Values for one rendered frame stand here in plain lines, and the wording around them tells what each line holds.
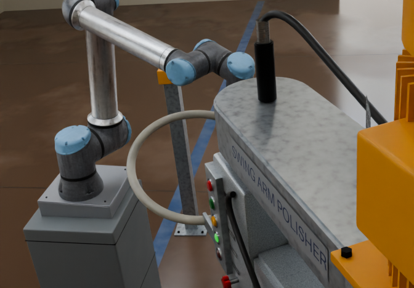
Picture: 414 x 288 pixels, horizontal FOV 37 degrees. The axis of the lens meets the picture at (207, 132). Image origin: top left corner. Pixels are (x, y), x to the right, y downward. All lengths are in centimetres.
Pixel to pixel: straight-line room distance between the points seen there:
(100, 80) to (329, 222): 170
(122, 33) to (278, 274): 111
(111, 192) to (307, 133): 157
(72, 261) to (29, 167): 234
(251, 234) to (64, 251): 143
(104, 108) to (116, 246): 57
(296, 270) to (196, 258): 234
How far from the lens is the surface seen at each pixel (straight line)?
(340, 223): 93
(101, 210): 257
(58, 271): 274
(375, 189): 61
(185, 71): 194
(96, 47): 245
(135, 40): 208
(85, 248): 259
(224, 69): 202
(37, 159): 501
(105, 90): 252
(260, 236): 134
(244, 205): 129
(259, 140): 115
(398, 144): 59
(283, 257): 135
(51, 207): 266
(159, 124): 220
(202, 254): 365
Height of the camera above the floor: 229
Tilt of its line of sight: 28 degrees down
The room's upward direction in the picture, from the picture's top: 7 degrees counter-clockwise
